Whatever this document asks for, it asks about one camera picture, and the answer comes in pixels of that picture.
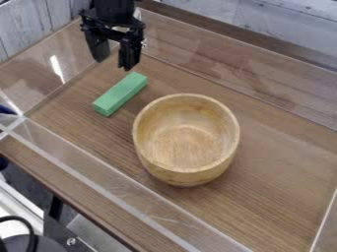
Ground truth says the black table leg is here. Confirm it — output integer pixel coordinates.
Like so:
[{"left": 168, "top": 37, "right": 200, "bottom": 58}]
[{"left": 48, "top": 196, "right": 62, "bottom": 221}]

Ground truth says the metal plate with screw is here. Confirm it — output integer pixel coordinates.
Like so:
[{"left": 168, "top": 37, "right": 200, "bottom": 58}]
[{"left": 42, "top": 215, "right": 96, "bottom": 252}]

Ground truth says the green rectangular block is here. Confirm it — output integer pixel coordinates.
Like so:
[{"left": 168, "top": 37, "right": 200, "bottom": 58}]
[{"left": 92, "top": 72, "right": 147, "bottom": 117}]

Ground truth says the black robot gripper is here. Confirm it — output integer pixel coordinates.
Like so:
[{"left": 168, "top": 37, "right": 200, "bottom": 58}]
[{"left": 78, "top": 0, "right": 145, "bottom": 71}]

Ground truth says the brown wooden bowl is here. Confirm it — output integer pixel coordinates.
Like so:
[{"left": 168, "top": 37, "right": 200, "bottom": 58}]
[{"left": 131, "top": 94, "right": 240, "bottom": 187}]

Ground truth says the clear acrylic front wall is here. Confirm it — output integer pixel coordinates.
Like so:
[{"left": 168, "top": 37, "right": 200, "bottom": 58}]
[{"left": 0, "top": 115, "right": 251, "bottom": 252}]

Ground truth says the black cable loop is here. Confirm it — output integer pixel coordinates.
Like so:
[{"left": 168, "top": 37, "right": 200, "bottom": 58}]
[{"left": 0, "top": 215, "right": 38, "bottom": 252}]

